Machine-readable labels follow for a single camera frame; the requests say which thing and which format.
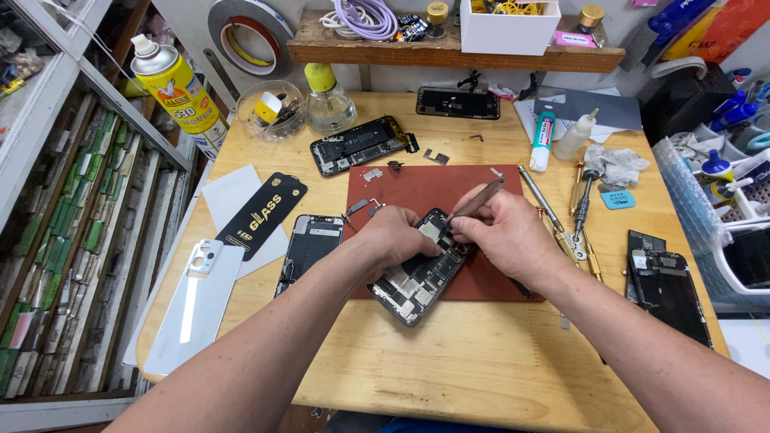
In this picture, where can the person's left hand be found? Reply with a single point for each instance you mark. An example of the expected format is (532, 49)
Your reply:
(388, 237)

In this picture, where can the person's right hand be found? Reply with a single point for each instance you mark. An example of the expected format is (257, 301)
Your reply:
(511, 237)

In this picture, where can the brown pry tool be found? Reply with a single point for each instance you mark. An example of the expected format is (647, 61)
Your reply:
(484, 198)

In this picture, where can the black phone body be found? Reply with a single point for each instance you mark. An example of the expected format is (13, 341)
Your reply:
(415, 285)

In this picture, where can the silver screwdriver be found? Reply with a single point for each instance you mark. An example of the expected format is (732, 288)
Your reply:
(538, 195)

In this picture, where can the black tweezers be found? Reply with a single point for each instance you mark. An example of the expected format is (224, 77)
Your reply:
(521, 288)

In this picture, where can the gold screwdriver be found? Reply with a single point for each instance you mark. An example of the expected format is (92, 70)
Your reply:
(564, 240)
(592, 258)
(577, 189)

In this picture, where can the red-brown work mat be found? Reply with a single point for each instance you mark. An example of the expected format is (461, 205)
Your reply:
(421, 186)

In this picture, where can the metal shield plate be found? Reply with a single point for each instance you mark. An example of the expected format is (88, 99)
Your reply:
(435, 157)
(373, 174)

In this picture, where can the small silver metal piece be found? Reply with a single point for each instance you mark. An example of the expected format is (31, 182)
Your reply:
(497, 172)

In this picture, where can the black screwdriver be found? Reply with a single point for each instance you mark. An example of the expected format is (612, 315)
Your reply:
(583, 207)

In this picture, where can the detached phone display panel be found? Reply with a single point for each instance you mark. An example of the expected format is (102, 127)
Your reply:
(310, 246)

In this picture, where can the opened phone with black battery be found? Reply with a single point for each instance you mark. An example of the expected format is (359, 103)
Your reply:
(358, 145)

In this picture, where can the thin metal spatula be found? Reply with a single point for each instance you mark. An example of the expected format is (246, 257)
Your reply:
(565, 321)

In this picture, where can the white and teal glue tube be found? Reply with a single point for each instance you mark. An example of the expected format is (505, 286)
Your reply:
(542, 138)

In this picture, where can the clear squeeze bottle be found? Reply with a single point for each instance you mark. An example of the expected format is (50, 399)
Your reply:
(571, 141)

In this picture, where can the blue triangular pick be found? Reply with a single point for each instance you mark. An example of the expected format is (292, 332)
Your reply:
(618, 199)

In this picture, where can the black screen protector package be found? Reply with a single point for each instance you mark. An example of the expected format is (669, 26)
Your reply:
(262, 215)

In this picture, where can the crumpled grey cloth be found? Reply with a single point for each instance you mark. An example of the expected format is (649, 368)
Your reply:
(616, 163)

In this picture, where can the glass bottle with yellow cap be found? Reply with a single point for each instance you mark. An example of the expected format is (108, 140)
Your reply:
(329, 105)

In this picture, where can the grey plastic sheet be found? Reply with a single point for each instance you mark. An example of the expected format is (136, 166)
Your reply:
(592, 108)

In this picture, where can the black clip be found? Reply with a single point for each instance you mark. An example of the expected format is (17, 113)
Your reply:
(470, 80)

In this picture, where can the white paper sheet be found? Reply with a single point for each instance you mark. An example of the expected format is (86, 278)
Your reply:
(231, 189)

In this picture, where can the stacked black phone screens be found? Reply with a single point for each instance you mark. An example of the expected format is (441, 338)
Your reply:
(671, 294)

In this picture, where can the clear round parts container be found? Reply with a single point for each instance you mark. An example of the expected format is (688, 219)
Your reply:
(270, 111)

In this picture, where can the white open box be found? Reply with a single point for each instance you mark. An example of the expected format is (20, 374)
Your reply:
(508, 33)

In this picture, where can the white phone back cover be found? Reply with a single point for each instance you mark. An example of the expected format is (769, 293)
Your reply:
(195, 313)

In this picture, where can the white plastic basket with bottles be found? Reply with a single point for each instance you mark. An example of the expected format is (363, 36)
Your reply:
(722, 204)

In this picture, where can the black box device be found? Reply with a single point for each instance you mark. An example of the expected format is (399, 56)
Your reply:
(686, 99)

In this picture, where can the small bottle with gold cap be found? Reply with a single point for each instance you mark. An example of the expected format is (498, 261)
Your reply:
(437, 18)
(589, 18)

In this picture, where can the hanging tape rolls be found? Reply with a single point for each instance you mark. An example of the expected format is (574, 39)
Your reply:
(251, 37)

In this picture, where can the yellow spray can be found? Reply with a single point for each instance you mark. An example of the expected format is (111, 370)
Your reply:
(180, 99)

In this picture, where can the blue and orange poster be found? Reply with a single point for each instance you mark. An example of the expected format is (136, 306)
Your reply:
(704, 27)

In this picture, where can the glass cabinet with parts stacks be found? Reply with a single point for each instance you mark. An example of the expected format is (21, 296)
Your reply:
(72, 228)

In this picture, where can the grey metal bracket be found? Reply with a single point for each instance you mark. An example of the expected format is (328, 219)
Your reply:
(377, 208)
(357, 207)

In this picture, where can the small dark metal bracket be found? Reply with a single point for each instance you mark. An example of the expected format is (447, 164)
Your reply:
(395, 165)

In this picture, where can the black phone frame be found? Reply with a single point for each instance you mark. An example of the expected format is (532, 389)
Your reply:
(457, 103)

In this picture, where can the wooden wall shelf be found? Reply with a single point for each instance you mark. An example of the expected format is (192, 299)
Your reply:
(421, 57)

